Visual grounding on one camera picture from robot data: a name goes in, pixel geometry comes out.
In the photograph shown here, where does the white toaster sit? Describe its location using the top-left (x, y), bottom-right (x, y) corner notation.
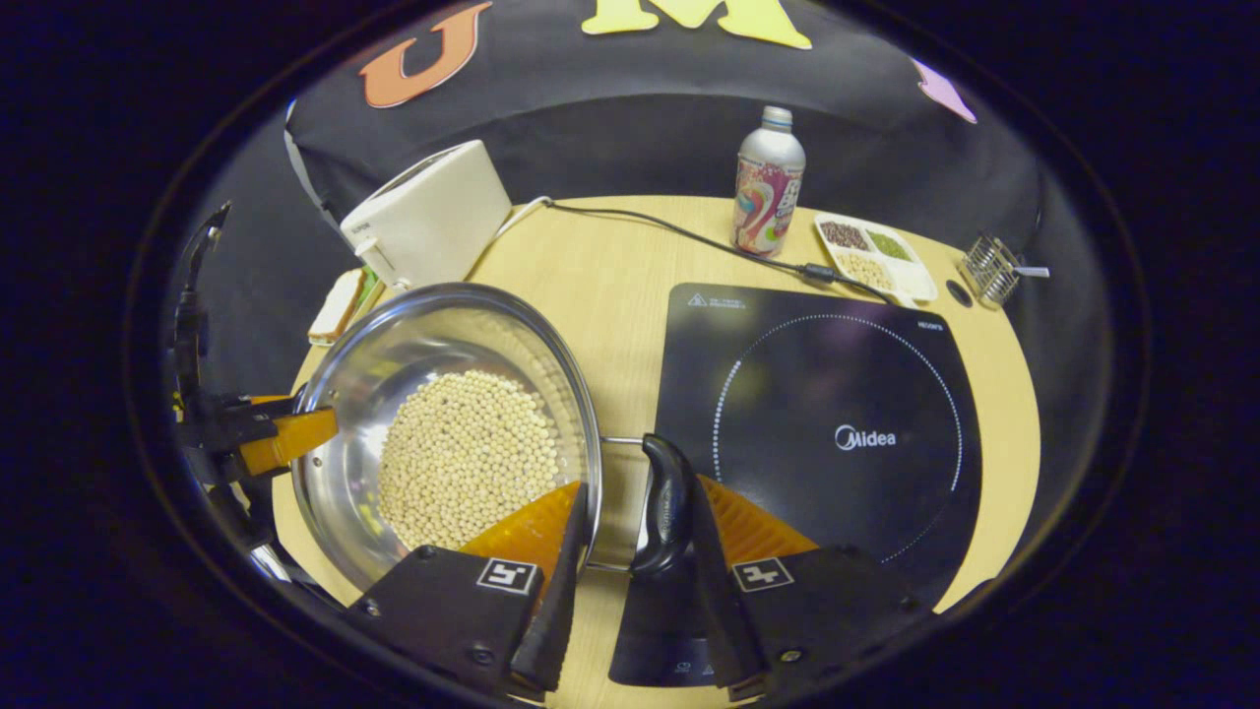
top-left (340, 139), bottom-right (514, 289)

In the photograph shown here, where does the black induction cooktop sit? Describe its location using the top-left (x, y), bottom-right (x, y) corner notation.
top-left (608, 283), bottom-right (983, 687)

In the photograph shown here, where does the small wire mesh basket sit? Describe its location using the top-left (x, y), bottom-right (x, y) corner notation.
top-left (960, 233), bottom-right (1051, 311)

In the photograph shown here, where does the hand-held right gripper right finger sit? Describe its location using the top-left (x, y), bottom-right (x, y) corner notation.
top-left (686, 473), bottom-right (933, 702)

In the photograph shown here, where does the stainless steel pot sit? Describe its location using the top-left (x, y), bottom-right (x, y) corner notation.
top-left (292, 283), bottom-right (702, 592)

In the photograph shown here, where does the sandwich with lettuce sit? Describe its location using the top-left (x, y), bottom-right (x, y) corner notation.
top-left (308, 266), bottom-right (383, 346)

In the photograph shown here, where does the pile of soybeans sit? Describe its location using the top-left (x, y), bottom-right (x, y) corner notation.
top-left (379, 369), bottom-right (560, 552)

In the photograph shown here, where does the white divided bean tray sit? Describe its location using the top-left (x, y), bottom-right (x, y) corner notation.
top-left (813, 212), bottom-right (939, 308)

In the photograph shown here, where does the black power cable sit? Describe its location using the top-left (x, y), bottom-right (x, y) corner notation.
top-left (546, 200), bottom-right (892, 296)

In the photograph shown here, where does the white toaster cord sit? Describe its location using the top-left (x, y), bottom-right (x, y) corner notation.
top-left (489, 195), bottom-right (554, 247)

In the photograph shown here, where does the printed metal drink bottle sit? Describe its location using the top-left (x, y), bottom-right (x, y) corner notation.
top-left (730, 105), bottom-right (806, 259)

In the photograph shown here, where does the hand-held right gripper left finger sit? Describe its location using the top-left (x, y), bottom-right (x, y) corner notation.
top-left (346, 481), bottom-right (593, 702)

